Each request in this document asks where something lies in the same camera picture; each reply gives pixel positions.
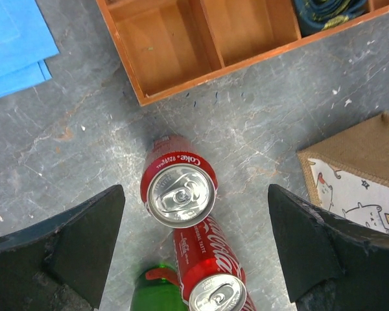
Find canvas tote bag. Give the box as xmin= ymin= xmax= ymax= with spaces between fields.
xmin=297 ymin=113 xmax=389 ymax=235

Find rolled dark sock bottom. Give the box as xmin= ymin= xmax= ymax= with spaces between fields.
xmin=293 ymin=0 xmax=367 ymax=37

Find orange wooden compartment tray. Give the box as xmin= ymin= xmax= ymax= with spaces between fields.
xmin=98 ymin=0 xmax=389 ymax=106

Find green glass bottle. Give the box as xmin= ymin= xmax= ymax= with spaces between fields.
xmin=130 ymin=264 xmax=188 ymax=311

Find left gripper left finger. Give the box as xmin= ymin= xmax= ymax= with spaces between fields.
xmin=0 ymin=185 xmax=125 ymax=310

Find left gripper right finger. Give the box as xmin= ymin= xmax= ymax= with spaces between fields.
xmin=268 ymin=184 xmax=389 ymax=310

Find red cola can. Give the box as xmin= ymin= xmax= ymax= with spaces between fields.
xmin=173 ymin=216 xmax=256 ymax=310
xmin=140 ymin=134 xmax=218 ymax=229

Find blue patterned cloth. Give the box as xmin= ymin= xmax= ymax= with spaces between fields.
xmin=0 ymin=1 xmax=59 ymax=98

